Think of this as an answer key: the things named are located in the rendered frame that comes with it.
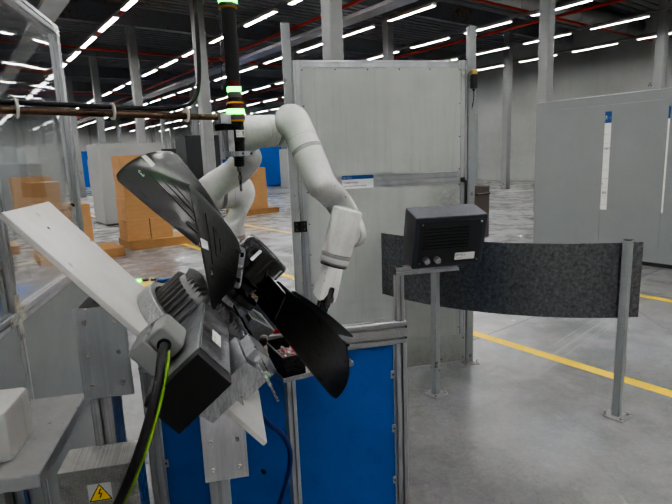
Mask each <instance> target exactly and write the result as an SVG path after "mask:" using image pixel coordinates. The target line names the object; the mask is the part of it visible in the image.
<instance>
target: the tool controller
mask: <svg viewBox="0 0 672 504"><path fill-rule="evenodd" d="M487 217H488V214H487V213H486V212H484V211H483V210H482V209H480V208H479V207H478V206H476V205H475V204H459V205H443V206H426V207H410V208H406V212H405V225H404V237H403V249H402V257H403V258H404V259H405V261H406V262H407V263H408V264H409V266H411V268H412V269H420V268H432V267H443V266H454V265H466V264H477V263H480V262H481V256H482V249H483V243H484V236H485V230H486V224H487Z"/></svg>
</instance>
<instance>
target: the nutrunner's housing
mask: <svg viewBox="0 0 672 504"><path fill-rule="evenodd" d="M231 124H234V125H235V130H234V142H235V151H245V143H244V141H245V133H244V121H232V122H231ZM244 157H245V156H236V157H233V158H234V164H235V165H234V166H235V167H243V166H244V165H245V163H244Z"/></svg>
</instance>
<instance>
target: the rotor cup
mask: <svg viewBox="0 0 672 504"><path fill-rule="evenodd" d="M240 246H241V247H242V248H244V249H245V260H244V268H243V274H242V282H241V286H240V288H239V289H237V288H233V290H232V291H230V292H229V293H227V294H228V295H229V296H230V297H231V298H232V299H233V300H234V301H236V302H237V303H238V304H239V305H240V306H242V307H243V308H245V309H246V310H248V311H252V310H253V309H254V308H255V307H256V306H257V304H256V301H255V299H254V298H253V296H252V294H253V293H254V292H255V291H257V290H258V291H260V292H261V291H262V288H263V286H264V284H265V281H266V279H267V276H268V275H269V276H270V277H272V278H273V277H274V276H275V275H276V274H277V273H278V272H279V271H280V270H281V271H282V272H281V273H280V274H279V275H278V276H277V277H276V278H275V279H274V280H275V281H276V280H277V279H278V278H279V277H280V276H281V275H282V274H283V273H284V272H285V271H286V267H285V265H284V264H283V263H282V262H281V261H280V260H279V258H278V257H277V256H276V255H275V254H274V253H273V252H272V251H271V250H270V249H269V248H268V247H267V246H266V245H265V244H264V243H263V242H262V241H261V240H260V239H259V238H258V237H257V236H256V235H254V234H251V235H249V236H248V237H247V238H246V239H245V240H244V241H243V242H242V243H241V244H240ZM259 250H261V251H262V252H261V253H260V254H259V255H258V256H257V257H256V258H255V259H254V260H253V261H252V260H251V259H250V258H251V257H253V256H254V255H255V254H256V253H257V252H258V251H259ZM268 250H269V251H270V252H271V253H270V252H269V251H268Z"/></svg>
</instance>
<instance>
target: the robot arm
mask: <svg viewBox="0 0 672 504"><path fill-rule="evenodd" d="M244 133H245V141H244V143H245V151H253V156H245V157H244V163H245V165H244V166H243V167H242V169H243V170H242V172H241V175H242V178H243V179H242V191H240V184H239V179H238V175H239V172H237V167H235V166H234V165H235V164H234V158H233V157H229V158H228V160H227V161H226V162H225V163H223V164H222V165H220V166H219V167H217V168H215V169H214V170H212V171H210V172H209V173H207V174H206V175H204V176H203V177H202V178H201V179H199V181H200V183H201V184H202V186H203V187H204V188H205V190H206V191H207V193H208V194H209V195H210V197H211V198H212V200H213V201H214V203H215V205H216V206H217V208H218V209H219V210H220V209H226V208H229V211H228V213H227V215H226V216H225V217H224V220H225V222H226V223H227V224H228V226H229V227H230V228H231V230H232V231H233V233H234V234H235V235H236V236H237V237H238V238H239V239H245V238H246V236H245V228H244V222H245V218H246V215H247V213H248V211H249V209H250V207H251V206H252V204H253V201H254V198H255V188H254V185H253V183H252V181H251V180H250V179H249V178H251V177H252V175H253V174H254V173H255V172H256V170H257V169H258V168H259V166H260V164H261V162H262V155H261V151H260V150H259V149H260V148H264V147H277V146H286V145H288V147H289V149H290V152H291V154H292V157H293V159H294V161H295V164H296V166H297V168H298V171H299V173H300V175H301V178H302V180H303V182H304V185H305V187H306V189H307V191H308V192H309V194H310V195H311V196H312V197H314V198H315V199H316V200H317V201H319V202H320V203H321V204H322V205H323V206H324V207H325V208H326V209H327V210H328V212H329V213H330V214H331V216H330V220H329V224H328V228H327V232H326V236H325V240H324V243H323V247H322V251H321V255H320V259H321V261H320V263H321V264H322V265H321V268H320V270H319V273H318V277H317V280H316V283H315V286H314V290H313V293H314V295H315V296H316V298H317V299H318V301H317V306H318V307H320V308H321V309H323V310H324V311H325V312H326V313H327V312H328V309H329V307H330V303H334V302H335V301H336V298H337V295H338V291H339V287H340V282H341V277H342V272H343V270H346V268H347V267H345V266H349V263H350V259H351V255H352V251H353V248H354V247H358V246H360V245H362V244H363V243H364V241H365V239H366V229H365V226H364V223H363V220H362V218H361V217H362V213H361V212H360V211H358V209H357V207H356V205H355V203H354V201H353V199H352V198H351V196H350V195H349V193H348V192H347V191H346V190H345V188H344V187H343V186H342V185H341V184H340V183H339V182H338V181H337V179H336V178H335V176H334V174H333V171H332V169H331V167H330V164H329V162H328V159H327V157H326V154H325V152H324V150H323V147H322V145H321V143H320V140H319V138H318V136H317V133H316V131H315V129H314V126H313V124H312V122H311V119H310V117H309V115H308V114H307V112H306V111H305V110H304V109H303V108H302V107H300V106H299V105H296V104H285V105H282V106H281V107H279V108H278V110H277V111H276V114H275V115H248V116H245V122H244Z"/></svg>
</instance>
